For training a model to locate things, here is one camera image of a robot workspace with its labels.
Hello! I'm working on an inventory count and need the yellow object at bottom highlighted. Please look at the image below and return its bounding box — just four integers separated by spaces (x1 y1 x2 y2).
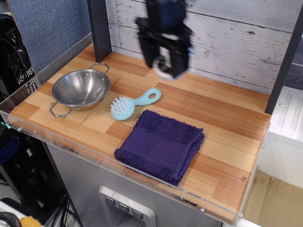
20 216 42 227

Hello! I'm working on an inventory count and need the dark grey left post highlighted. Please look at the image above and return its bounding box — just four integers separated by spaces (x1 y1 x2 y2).
87 0 112 62

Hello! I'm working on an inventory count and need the silver panel with buttons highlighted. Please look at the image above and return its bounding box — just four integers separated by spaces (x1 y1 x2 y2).
98 185 157 227

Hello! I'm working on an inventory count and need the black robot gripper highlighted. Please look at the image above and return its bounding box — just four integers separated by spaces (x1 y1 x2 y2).
135 0 192 79

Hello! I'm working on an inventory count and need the dark grey post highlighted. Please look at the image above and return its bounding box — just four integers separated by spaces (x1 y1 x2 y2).
265 5 303 114
87 0 112 62

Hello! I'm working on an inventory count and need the dark grey right post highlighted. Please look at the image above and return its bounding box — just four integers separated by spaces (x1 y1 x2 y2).
265 5 303 114

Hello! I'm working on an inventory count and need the light blue scrub brush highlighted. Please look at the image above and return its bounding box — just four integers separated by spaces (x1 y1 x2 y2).
110 88 161 121

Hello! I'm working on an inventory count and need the black plastic crate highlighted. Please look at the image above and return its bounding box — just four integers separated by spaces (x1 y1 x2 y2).
0 13 35 94

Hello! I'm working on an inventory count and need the purple folded towel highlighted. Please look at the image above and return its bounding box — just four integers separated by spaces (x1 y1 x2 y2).
114 110 205 186

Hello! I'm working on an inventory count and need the clear acrylic table guard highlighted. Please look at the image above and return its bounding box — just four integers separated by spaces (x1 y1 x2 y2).
0 74 270 227

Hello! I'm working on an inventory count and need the stainless steel pot with handles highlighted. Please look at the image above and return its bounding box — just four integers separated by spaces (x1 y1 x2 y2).
49 62 111 117

